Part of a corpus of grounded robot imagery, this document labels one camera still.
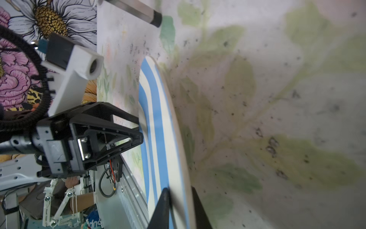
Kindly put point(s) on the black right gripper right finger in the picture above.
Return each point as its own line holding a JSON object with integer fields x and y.
{"x": 201, "y": 218}

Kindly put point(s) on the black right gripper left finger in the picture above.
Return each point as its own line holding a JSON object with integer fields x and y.
{"x": 160, "y": 217}

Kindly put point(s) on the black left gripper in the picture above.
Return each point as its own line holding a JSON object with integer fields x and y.
{"x": 71, "y": 147}

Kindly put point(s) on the blue white striped plate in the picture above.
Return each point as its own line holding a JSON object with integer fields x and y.
{"x": 163, "y": 153}

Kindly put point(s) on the chrome two-tier dish rack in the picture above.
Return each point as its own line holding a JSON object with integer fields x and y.
{"x": 139, "y": 10}

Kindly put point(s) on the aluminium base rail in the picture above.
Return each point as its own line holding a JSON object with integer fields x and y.
{"x": 127, "y": 208}

